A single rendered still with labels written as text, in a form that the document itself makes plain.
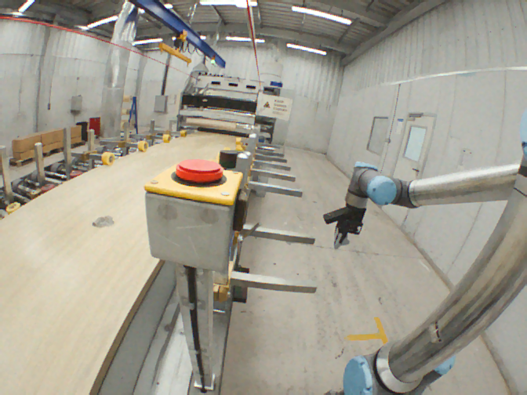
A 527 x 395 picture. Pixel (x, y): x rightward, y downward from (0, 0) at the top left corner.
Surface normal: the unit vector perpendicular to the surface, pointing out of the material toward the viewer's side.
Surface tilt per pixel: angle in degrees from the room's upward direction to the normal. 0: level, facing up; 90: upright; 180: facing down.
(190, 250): 90
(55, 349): 0
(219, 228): 90
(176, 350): 0
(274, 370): 0
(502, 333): 90
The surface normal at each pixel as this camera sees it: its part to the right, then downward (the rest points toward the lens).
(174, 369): 0.18, -0.91
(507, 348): -0.98, -0.18
